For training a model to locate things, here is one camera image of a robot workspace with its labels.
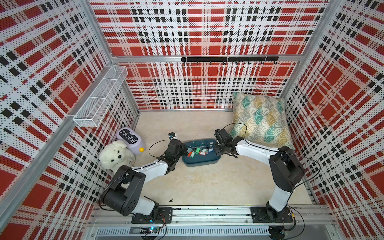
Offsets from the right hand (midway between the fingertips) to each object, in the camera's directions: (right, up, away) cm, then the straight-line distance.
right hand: (221, 147), depth 93 cm
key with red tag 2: (-11, -4, +3) cm, 12 cm away
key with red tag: (-20, -5, +3) cm, 21 cm away
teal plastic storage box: (-16, -9, +3) cm, 18 cm away
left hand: (-22, +2, 0) cm, 22 cm away
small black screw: (-29, -26, -14) cm, 41 cm away
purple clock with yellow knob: (-55, +5, -2) cm, 55 cm away
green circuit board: (-36, -35, -24) cm, 55 cm away
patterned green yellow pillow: (+27, +18, +2) cm, 32 cm away
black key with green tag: (-15, -3, +5) cm, 16 cm away
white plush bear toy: (-57, -1, -17) cm, 60 cm away
